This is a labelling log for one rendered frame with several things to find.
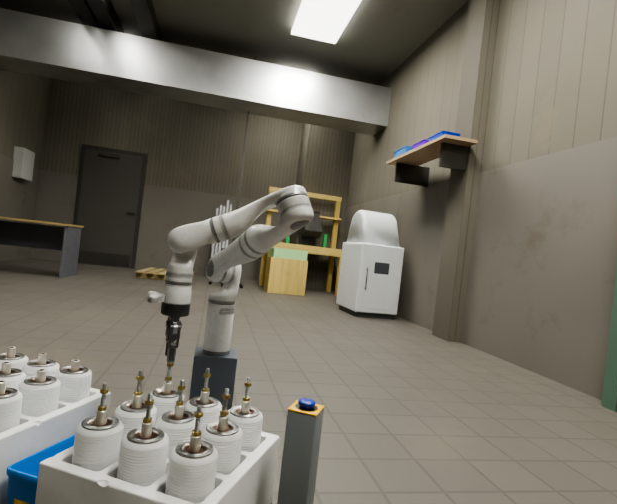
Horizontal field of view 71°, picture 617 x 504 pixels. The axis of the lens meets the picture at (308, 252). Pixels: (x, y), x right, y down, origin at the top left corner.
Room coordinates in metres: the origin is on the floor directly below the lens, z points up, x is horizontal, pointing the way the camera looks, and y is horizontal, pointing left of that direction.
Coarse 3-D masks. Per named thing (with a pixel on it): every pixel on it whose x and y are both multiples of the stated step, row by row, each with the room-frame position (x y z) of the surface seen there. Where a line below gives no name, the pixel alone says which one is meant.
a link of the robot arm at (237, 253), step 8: (240, 240) 1.30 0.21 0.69; (232, 248) 1.34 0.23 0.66; (240, 248) 1.30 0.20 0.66; (248, 248) 1.28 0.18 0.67; (216, 256) 1.42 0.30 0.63; (224, 256) 1.37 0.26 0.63; (232, 256) 1.34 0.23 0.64; (240, 256) 1.32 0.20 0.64; (248, 256) 1.31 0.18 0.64; (256, 256) 1.31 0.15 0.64; (208, 264) 1.45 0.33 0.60; (216, 264) 1.40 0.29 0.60; (224, 264) 1.38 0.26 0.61; (232, 264) 1.36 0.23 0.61; (240, 264) 1.35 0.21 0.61; (208, 272) 1.44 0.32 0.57; (216, 272) 1.41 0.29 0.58; (224, 272) 1.39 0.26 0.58; (216, 280) 1.43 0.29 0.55
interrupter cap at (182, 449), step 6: (180, 444) 0.88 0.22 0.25; (186, 444) 0.89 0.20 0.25; (204, 444) 0.90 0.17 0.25; (210, 444) 0.90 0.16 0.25; (180, 450) 0.86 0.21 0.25; (186, 450) 0.87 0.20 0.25; (204, 450) 0.87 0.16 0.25; (210, 450) 0.87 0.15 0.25; (186, 456) 0.84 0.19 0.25; (192, 456) 0.84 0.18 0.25; (198, 456) 0.84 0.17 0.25; (204, 456) 0.85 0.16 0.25
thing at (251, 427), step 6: (228, 414) 1.08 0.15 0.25; (228, 420) 1.07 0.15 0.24; (234, 420) 1.06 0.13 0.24; (240, 420) 1.06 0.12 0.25; (246, 420) 1.06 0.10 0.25; (252, 420) 1.06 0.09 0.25; (258, 420) 1.08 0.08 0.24; (240, 426) 1.05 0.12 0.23; (246, 426) 1.06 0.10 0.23; (252, 426) 1.06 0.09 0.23; (258, 426) 1.08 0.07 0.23; (246, 432) 1.06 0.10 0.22; (252, 432) 1.06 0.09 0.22; (258, 432) 1.08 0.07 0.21; (246, 438) 1.06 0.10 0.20; (252, 438) 1.06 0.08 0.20; (258, 438) 1.08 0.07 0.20; (246, 444) 1.06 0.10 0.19; (252, 444) 1.07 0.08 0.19; (258, 444) 1.09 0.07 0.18; (246, 450) 1.06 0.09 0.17; (252, 450) 1.07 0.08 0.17
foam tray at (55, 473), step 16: (256, 448) 1.06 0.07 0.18; (272, 448) 1.10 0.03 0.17; (48, 464) 0.89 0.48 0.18; (64, 464) 0.89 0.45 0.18; (112, 464) 0.92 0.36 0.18; (240, 464) 0.98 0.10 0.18; (256, 464) 1.00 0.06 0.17; (272, 464) 1.12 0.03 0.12; (48, 480) 0.88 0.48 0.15; (64, 480) 0.87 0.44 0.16; (80, 480) 0.86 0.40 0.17; (96, 480) 0.85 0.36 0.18; (112, 480) 0.86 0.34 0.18; (160, 480) 0.88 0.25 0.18; (224, 480) 0.90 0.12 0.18; (240, 480) 0.92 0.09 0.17; (256, 480) 1.02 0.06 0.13; (272, 480) 1.13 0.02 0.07; (48, 496) 0.88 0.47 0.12; (64, 496) 0.87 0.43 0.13; (80, 496) 0.86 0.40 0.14; (96, 496) 0.85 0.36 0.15; (112, 496) 0.84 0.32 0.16; (128, 496) 0.83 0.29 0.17; (144, 496) 0.82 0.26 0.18; (160, 496) 0.82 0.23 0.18; (208, 496) 0.84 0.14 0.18; (224, 496) 0.85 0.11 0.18; (240, 496) 0.93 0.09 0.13; (256, 496) 1.03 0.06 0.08; (272, 496) 1.14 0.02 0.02
